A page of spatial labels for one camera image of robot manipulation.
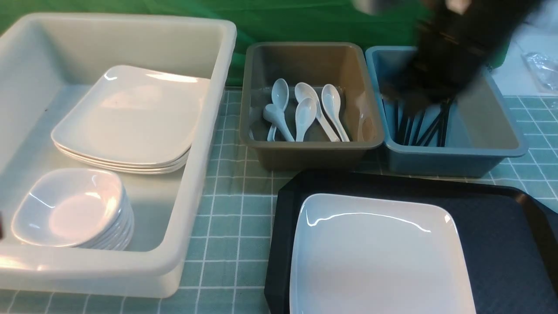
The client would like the black serving tray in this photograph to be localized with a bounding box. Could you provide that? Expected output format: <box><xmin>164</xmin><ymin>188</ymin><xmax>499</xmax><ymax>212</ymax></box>
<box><xmin>264</xmin><ymin>170</ymin><xmax>558</xmax><ymax>314</ymax></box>

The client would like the green grid table mat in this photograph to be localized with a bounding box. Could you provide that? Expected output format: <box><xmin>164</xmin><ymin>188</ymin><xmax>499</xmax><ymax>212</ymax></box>
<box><xmin>1</xmin><ymin>85</ymin><xmax>557</xmax><ymax>314</ymax></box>

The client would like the bottom white square plate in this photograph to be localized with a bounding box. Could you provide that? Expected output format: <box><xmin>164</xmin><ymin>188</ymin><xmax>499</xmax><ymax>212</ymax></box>
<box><xmin>63</xmin><ymin>153</ymin><xmax>187</xmax><ymax>174</ymax></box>

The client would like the top white small bowl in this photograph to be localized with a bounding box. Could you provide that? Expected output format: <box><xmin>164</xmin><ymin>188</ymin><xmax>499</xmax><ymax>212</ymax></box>
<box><xmin>10</xmin><ymin>168</ymin><xmax>125</xmax><ymax>248</ymax></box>

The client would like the brown plastic bin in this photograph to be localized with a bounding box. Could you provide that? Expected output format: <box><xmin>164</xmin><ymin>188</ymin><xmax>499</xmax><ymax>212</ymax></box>
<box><xmin>239</xmin><ymin>42</ymin><xmax>385</xmax><ymax>171</ymax></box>

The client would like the black chopstick bundle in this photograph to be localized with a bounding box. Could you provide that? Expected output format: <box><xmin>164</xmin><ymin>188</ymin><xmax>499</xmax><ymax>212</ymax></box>
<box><xmin>393</xmin><ymin>98</ymin><xmax>457</xmax><ymax>147</ymax></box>

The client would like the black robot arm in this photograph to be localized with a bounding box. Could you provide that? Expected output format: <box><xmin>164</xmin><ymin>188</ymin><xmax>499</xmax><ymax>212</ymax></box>
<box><xmin>379</xmin><ymin>0</ymin><xmax>544</xmax><ymax>113</ymax></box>

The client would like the clear plastic bag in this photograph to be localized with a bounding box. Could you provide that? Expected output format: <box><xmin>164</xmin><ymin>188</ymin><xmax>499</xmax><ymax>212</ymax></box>
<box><xmin>522</xmin><ymin>52</ymin><xmax>558</xmax><ymax>92</ymax></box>

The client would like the stack of white bowls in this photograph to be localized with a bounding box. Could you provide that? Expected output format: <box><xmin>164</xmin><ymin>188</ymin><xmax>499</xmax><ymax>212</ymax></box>
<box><xmin>77</xmin><ymin>188</ymin><xmax>134</xmax><ymax>251</ymax></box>

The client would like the large white plastic bin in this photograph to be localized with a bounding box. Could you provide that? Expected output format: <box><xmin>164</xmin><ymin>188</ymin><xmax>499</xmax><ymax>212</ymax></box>
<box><xmin>1</xmin><ymin>13</ymin><xmax>237</xmax><ymax>298</ymax></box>

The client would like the large white rice plate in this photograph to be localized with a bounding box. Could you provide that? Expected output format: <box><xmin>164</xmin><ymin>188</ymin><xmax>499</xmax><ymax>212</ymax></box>
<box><xmin>289</xmin><ymin>193</ymin><xmax>476</xmax><ymax>314</ymax></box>

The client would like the green backdrop cloth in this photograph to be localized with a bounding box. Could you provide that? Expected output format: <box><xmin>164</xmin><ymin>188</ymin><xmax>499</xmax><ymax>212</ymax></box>
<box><xmin>0</xmin><ymin>0</ymin><xmax>431</xmax><ymax>87</ymax></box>

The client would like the blue-grey plastic bin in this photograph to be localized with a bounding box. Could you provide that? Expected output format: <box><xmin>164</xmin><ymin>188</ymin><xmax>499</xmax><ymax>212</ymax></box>
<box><xmin>365</xmin><ymin>46</ymin><xmax>528</xmax><ymax>177</ymax></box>

